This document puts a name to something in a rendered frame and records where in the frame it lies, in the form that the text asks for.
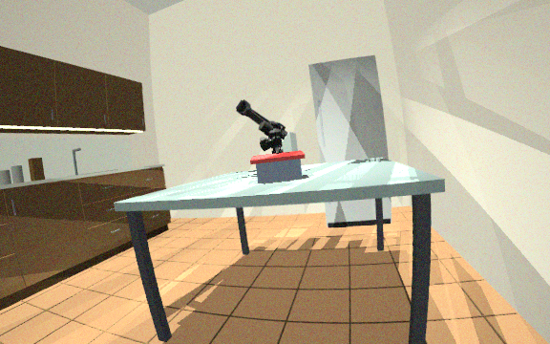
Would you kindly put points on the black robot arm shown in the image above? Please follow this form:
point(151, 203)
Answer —
point(245, 109)

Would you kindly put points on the red rectangular lid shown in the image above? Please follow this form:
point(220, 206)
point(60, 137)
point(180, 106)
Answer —
point(286, 156)

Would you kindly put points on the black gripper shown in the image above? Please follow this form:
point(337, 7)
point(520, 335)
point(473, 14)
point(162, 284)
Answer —
point(276, 141)

